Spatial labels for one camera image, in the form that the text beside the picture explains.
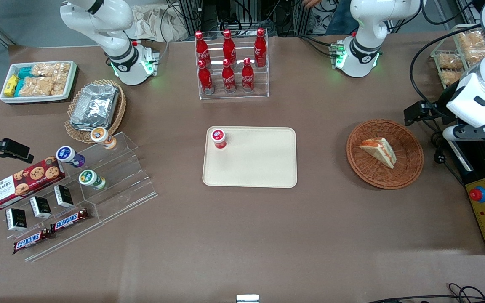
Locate round brown wicker basket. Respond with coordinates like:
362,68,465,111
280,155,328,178
346,119,425,190

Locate triangular wrapped sandwich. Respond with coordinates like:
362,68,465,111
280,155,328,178
359,137,397,170

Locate oval wicker basket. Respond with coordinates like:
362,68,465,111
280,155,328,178
64,79,127,144

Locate beige plastic tray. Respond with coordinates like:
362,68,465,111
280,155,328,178
202,126,298,189

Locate clear pastry packet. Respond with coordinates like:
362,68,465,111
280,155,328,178
458,31,485,64
436,52,465,71
440,69,465,87

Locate red Walkers cookie box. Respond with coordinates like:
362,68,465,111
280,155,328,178
0,156,66,211

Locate white rectangular snack bin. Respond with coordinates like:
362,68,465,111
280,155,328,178
0,61,78,105

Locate blue gum jar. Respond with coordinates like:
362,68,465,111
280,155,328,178
55,145,86,169

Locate yellow snack packet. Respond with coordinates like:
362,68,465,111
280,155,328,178
4,74,19,97

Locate small black box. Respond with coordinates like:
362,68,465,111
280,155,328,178
29,195,53,219
53,184,75,208
5,207,28,231

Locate black equipment base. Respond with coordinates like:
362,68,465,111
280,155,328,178
448,126,485,255

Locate clear rice cracker packet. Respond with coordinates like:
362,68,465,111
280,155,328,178
20,77,69,97
30,62,72,80

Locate green gum jar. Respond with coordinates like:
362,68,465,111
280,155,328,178
78,169,107,191

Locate Snickers bar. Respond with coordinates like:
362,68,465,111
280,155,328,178
50,208,89,233
13,227,53,255

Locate orange gum jar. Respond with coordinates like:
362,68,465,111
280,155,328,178
90,126,117,150

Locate stack of foil trays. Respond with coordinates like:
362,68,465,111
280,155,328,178
69,83,120,131

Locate clear acrylic step stand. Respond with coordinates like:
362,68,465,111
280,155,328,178
13,131,158,263

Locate person in blue jeans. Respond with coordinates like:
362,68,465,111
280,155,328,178
301,0,360,37

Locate clear acrylic bottle rack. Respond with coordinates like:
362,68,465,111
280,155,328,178
195,31,270,101

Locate red cola bottle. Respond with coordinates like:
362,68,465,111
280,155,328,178
221,58,237,94
241,57,255,93
197,59,215,96
194,30,212,69
253,27,268,69
222,29,237,64

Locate white crumpled cloth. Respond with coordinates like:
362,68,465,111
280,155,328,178
132,3,189,42

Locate red gum jar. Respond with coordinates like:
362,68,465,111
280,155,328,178
211,128,228,150

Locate dark equipment rack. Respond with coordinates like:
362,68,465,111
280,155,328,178
171,0,312,37

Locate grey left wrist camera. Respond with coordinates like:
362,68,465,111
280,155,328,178
442,124,485,142

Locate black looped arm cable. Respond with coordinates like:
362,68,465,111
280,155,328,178
409,24,484,115

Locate black cable with plug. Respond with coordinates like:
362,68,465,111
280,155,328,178
429,125,467,186

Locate wire mesh basket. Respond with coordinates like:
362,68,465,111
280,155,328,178
430,24,485,90

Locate black base cable bundle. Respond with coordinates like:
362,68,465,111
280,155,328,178
296,33,341,58

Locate black cables at table edge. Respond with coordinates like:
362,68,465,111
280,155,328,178
367,283,485,303

